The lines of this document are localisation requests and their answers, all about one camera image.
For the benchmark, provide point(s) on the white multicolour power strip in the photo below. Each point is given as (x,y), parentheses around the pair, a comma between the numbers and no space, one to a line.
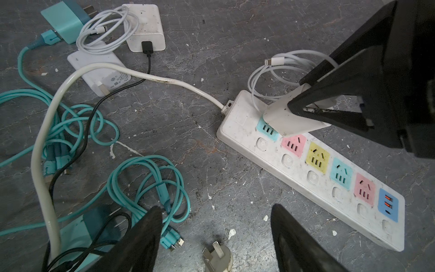
(316,171)

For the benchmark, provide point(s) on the teal charger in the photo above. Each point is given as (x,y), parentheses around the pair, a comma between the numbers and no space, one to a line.
(90,236)
(66,18)

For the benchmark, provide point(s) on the teal charger lower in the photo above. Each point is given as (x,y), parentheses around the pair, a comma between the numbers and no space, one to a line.
(90,236)

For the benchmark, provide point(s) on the white charger with black cable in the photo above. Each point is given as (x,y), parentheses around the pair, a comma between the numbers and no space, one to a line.
(143,31)

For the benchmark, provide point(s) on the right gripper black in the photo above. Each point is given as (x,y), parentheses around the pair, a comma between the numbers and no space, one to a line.
(389,65)

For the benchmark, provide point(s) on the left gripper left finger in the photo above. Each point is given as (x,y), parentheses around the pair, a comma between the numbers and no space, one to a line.
(137,250)

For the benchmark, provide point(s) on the teal charger upper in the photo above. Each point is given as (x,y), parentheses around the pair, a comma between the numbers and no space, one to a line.
(66,18)

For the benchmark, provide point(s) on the flat white charger adapter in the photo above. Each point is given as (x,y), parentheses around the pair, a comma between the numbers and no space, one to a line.
(101,81)

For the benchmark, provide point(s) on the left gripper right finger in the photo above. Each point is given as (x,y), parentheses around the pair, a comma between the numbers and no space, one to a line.
(296,250)

